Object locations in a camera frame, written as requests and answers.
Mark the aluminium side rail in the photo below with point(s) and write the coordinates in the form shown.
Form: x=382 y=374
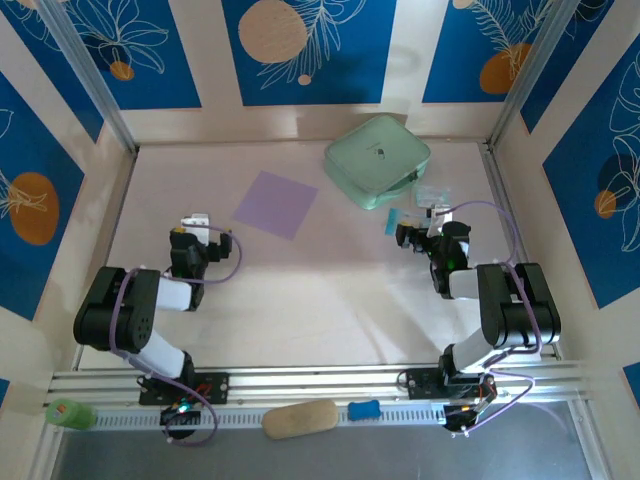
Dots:
x=117 y=215
x=500 y=180

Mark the black controller board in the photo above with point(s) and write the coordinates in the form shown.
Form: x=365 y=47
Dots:
x=172 y=417
x=457 y=419

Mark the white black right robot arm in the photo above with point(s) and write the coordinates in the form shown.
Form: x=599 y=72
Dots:
x=500 y=310

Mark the black left controller board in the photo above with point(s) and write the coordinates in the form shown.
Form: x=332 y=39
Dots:
x=172 y=417

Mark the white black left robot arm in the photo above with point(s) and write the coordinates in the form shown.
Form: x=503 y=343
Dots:
x=172 y=295

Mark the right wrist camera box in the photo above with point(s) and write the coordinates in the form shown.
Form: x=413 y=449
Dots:
x=439 y=216

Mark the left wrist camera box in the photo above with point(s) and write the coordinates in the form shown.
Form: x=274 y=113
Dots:
x=196 y=220

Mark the blue snack packet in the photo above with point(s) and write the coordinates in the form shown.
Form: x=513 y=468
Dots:
x=397 y=220

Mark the long aluminium mounting rail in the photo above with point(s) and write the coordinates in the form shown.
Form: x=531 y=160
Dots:
x=320 y=382

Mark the blue bone-shaped block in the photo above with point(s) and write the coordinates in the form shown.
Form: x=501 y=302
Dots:
x=363 y=410

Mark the green bottle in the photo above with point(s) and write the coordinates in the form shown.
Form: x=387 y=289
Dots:
x=70 y=414

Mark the black right controller board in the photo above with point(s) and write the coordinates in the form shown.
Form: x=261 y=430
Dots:
x=457 y=419

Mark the beige oval case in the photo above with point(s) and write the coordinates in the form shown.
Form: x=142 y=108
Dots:
x=300 y=419

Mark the mint green zipper pouch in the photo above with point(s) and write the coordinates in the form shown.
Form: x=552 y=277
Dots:
x=375 y=160

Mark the purple paper sheet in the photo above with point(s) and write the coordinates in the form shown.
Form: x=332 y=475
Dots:
x=275 y=206

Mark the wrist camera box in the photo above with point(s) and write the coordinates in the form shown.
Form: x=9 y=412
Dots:
x=196 y=220
x=439 y=216

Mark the clear plastic packet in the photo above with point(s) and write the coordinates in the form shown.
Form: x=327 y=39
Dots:
x=432 y=194

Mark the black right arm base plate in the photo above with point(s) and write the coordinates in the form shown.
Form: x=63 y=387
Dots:
x=422 y=382

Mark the aluminium frame post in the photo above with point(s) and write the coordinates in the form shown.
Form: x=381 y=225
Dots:
x=92 y=75
x=530 y=75

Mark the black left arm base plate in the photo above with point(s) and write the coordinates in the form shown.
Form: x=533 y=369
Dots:
x=215 y=387

